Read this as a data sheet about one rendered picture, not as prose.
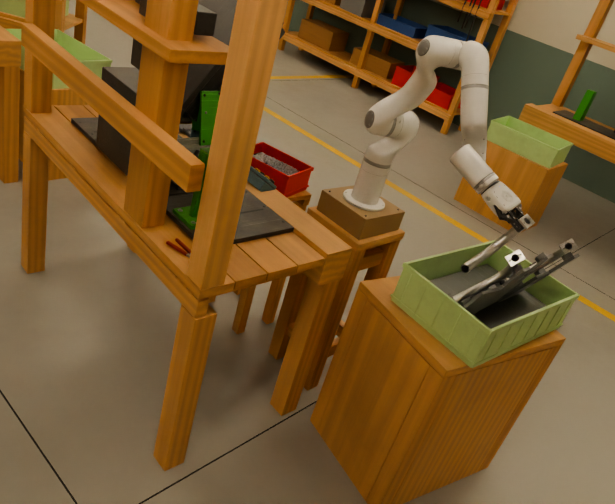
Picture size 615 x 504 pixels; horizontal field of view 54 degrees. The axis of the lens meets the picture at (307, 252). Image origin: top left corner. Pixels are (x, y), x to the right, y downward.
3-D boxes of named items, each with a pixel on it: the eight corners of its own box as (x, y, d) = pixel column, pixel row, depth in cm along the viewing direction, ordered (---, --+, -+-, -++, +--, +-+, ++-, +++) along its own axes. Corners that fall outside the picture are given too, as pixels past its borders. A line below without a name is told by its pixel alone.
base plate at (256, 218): (154, 119, 300) (154, 115, 299) (293, 231, 238) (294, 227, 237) (70, 122, 272) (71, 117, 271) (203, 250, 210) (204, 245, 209)
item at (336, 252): (156, 125, 327) (159, 99, 319) (342, 279, 243) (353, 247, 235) (132, 127, 317) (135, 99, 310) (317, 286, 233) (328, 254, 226)
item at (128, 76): (135, 143, 265) (144, 67, 249) (171, 174, 248) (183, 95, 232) (95, 145, 253) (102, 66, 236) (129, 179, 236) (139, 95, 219)
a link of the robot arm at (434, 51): (397, 144, 251) (363, 140, 244) (389, 121, 256) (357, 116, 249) (471, 57, 212) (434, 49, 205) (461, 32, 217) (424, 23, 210)
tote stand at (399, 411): (417, 389, 314) (476, 264, 275) (487, 468, 279) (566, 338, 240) (309, 420, 276) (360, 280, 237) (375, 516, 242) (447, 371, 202)
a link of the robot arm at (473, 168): (474, 190, 207) (472, 187, 199) (449, 161, 210) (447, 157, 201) (494, 174, 205) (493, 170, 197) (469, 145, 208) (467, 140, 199)
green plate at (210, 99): (212, 140, 251) (214, 88, 244) (224, 143, 246) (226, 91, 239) (189, 142, 243) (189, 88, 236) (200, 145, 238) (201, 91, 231)
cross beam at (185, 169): (33, 45, 253) (33, 23, 249) (200, 191, 181) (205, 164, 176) (20, 44, 250) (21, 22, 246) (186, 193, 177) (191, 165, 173)
